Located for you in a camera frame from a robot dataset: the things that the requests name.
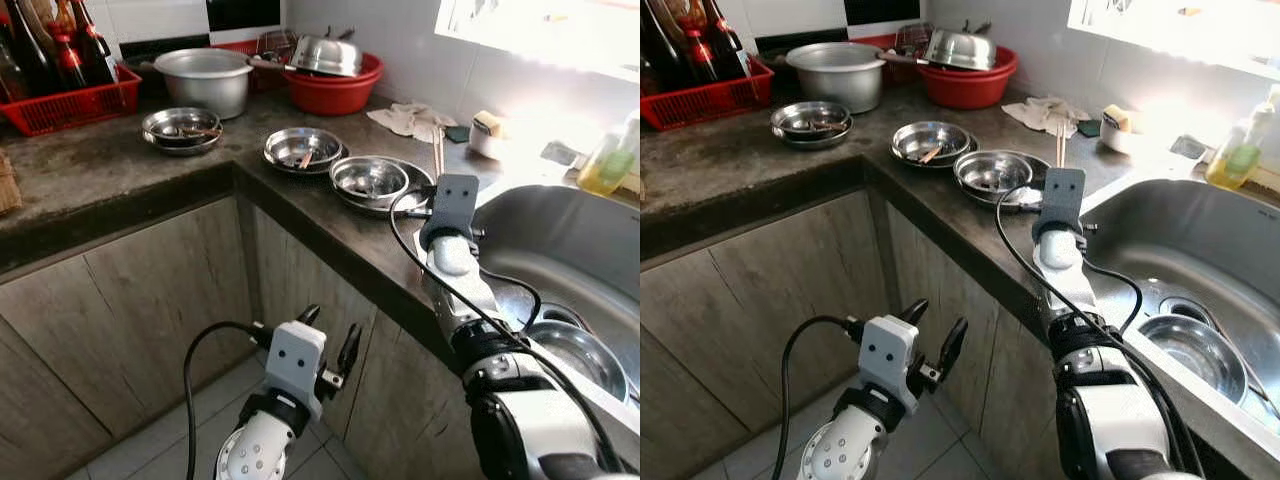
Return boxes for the upturned steel bowl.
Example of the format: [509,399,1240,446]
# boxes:
[287,34,364,79]
[924,27,999,72]

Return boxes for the red plastic basin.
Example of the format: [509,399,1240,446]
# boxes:
[282,50,385,117]
[917,44,1020,110]

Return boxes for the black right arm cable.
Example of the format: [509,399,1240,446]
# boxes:
[994,182,1207,477]
[387,184,627,477]

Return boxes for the brown wooden board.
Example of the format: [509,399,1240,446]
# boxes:
[0,147,24,217]

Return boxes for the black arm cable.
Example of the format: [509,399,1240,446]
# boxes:
[777,315,864,480]
[994,182,1207,477]
[182,320,273,480]
[387,184,627,477]

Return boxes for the red-capped sauce bottle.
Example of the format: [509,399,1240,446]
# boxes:
[680,0,719,85]
[50,0,89,91]

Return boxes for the sink drain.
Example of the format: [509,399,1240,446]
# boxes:
[1159,296,1217,327]
[539,302,587,332]

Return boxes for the large dark glass bottle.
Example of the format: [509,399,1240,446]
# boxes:
[640,0,693,93]
[0,0,59,99]

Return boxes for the shiny steel bowl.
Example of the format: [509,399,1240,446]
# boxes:
[952,149,1035,201]
[328,155,412,207]

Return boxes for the yellow dish soap bottle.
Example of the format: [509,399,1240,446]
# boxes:
[1204,98,1278,192]
[577,112,641,197]

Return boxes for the wire mesh strainer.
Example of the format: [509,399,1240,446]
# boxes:
[892,21,937,57]
[254,29,302,67]

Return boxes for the bright window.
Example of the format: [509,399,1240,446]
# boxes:
[434,0,641,83]
[1066,0,1280,81]

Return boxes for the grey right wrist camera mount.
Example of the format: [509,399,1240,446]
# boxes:
[1035,167,1089,246]
[419,174,482,253]

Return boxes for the aluminium cooking pot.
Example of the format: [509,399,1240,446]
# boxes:
[785,41,887,115]
[152,47,254,122]

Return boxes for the white cup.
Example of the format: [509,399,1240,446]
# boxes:
[469,122,507,162]
[1099,115,1142,155]

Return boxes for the stacked steel bowl with scraps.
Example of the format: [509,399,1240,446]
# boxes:
[769,100,854,152]
[140,106,225,158]

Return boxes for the red plastic mesh basket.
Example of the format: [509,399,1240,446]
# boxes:
[0,62,143,138]
[640,55,776,133]

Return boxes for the dark bottle with handle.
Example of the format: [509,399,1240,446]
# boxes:
[74,0,117,87]
[704,0,749,81]

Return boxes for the wooden cabinet door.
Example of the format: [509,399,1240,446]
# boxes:
[248,205,481,480]
[708,188,889,431]
[0,250,113,480]
[82,194,257,443]
[640,245,763,480]
[880,200,1086,480]

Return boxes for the steel bowl in water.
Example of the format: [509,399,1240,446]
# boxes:
[1137,312,1250,405]
[519,319,632,403]

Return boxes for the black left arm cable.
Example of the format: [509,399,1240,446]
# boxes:
[182,320,273,480]
[777,315,864,480]

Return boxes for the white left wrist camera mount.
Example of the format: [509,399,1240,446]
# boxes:
[264,320,329,421]
[857,314,922,415]

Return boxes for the steel bowl with spoon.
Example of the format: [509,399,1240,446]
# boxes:
[262,126,347,177]
[890,120,977,170]

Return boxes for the stainless steel sink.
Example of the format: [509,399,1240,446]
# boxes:
[413,182,641,443]
[1078,177,1280,463]

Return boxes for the white crumpled dishcloth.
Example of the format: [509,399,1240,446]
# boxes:
[1001,95,1092,137]
[366,101,458,143]

